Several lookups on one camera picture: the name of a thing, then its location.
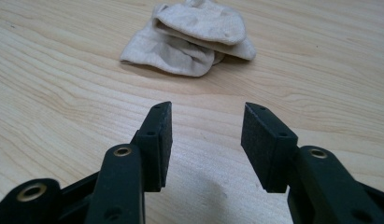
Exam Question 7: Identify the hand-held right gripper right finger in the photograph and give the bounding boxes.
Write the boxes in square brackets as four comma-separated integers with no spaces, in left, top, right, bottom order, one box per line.
[240,102,299,194]

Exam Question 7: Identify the cream sock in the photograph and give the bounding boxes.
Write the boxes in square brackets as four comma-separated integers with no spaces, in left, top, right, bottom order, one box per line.
[152,0,248,47]
[120,18,258,77]

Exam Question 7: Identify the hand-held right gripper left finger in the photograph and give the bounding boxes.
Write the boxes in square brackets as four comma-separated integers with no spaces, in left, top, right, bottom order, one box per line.
[130,101,174,193]

